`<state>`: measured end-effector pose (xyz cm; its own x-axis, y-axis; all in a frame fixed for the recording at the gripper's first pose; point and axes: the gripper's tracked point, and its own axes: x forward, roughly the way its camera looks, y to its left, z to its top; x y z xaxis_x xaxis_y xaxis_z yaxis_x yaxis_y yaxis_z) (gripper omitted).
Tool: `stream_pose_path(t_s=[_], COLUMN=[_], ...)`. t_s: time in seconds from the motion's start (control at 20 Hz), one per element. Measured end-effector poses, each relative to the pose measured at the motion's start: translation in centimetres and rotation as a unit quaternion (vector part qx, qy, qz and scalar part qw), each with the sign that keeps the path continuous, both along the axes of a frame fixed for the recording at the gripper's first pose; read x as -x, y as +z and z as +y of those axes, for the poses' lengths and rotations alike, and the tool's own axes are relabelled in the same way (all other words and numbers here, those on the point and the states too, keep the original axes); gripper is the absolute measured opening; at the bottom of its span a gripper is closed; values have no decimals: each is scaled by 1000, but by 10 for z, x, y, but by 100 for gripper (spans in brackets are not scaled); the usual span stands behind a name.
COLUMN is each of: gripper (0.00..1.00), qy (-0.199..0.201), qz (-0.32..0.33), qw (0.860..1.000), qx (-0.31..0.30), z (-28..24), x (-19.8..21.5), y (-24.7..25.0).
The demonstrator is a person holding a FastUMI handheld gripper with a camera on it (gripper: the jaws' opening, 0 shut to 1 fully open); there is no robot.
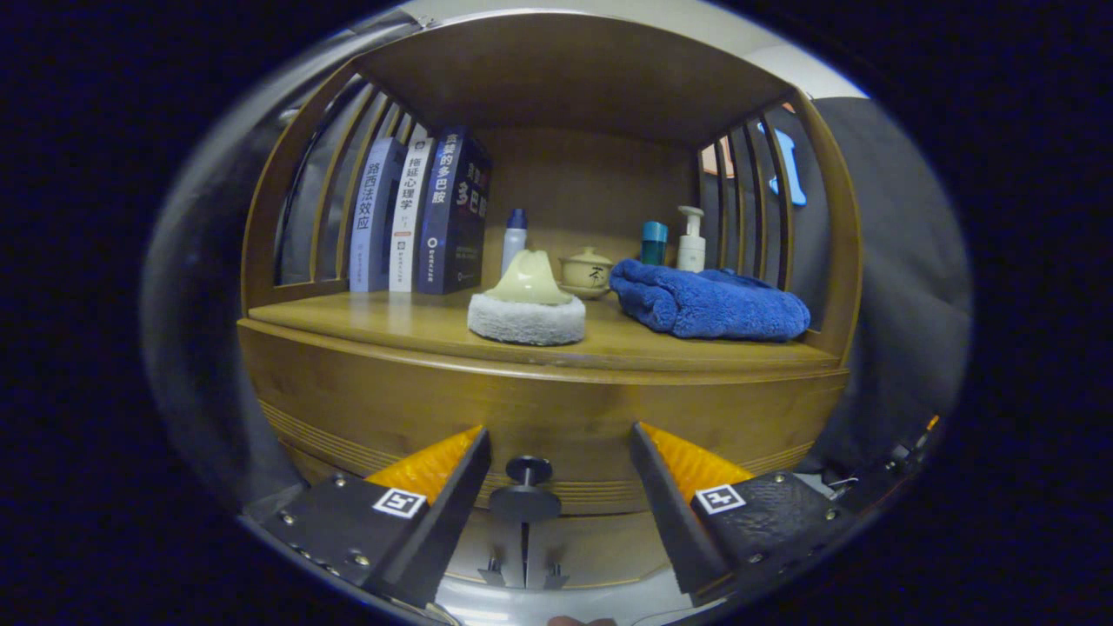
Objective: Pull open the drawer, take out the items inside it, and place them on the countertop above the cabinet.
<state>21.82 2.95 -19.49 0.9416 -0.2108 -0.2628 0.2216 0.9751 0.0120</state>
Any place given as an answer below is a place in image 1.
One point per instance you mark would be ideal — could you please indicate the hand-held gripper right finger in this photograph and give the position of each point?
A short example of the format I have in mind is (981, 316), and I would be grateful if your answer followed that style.
(674, 522)

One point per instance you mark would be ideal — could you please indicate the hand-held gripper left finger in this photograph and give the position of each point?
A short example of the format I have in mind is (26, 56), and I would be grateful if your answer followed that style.
(443, 530)

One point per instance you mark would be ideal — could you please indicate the wooden drawer with black knob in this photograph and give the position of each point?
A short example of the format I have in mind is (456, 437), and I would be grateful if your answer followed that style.
(556, 409)

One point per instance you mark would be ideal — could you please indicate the pale green scrub brush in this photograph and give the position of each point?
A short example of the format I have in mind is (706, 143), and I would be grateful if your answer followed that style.
(526, 317)

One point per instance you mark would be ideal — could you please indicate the wooden cabinet door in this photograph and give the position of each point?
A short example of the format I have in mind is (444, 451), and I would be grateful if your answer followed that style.
(487, 552)
(600, 548)

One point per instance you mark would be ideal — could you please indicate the wooden countertop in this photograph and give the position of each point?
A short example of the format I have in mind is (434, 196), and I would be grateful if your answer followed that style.
(409, 317)

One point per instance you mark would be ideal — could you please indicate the wooden cabinet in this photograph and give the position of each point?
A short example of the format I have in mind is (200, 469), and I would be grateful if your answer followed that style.
(565, 69)

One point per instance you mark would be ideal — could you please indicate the blue towel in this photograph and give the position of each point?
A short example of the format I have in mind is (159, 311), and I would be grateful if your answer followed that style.
(713, 304)

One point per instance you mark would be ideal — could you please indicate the beige lidded tea cup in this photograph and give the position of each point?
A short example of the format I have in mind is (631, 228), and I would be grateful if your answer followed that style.
(589, 271)

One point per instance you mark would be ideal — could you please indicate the white pump bottle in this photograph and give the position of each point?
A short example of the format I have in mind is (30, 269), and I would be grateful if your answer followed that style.
(691, 248)

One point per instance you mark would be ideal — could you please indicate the teal bottle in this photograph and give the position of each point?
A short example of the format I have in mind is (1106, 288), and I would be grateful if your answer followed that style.
(654, 243)

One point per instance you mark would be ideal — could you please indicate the white bottle with blue cap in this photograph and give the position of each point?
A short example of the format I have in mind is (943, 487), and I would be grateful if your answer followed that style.
(514, 235)

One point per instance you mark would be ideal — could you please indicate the white book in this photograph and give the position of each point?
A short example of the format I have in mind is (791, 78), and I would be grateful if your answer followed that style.
(409, 217)

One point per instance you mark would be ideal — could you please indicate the dark blue book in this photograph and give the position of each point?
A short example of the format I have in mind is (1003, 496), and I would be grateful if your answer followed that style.
(452, 213)

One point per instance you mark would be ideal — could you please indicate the pale blue book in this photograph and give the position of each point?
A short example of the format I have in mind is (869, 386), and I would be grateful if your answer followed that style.
(372, 217)

